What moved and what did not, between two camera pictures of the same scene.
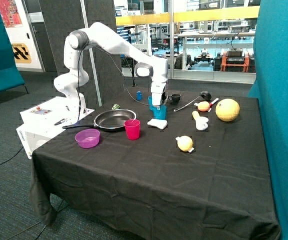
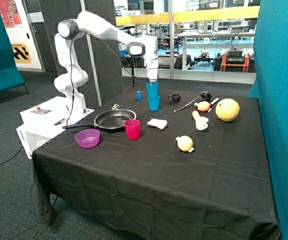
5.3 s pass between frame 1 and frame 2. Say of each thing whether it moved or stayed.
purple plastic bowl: stayed
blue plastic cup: moved
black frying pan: stayed
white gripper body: moved
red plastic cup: stayed
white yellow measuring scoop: stayed
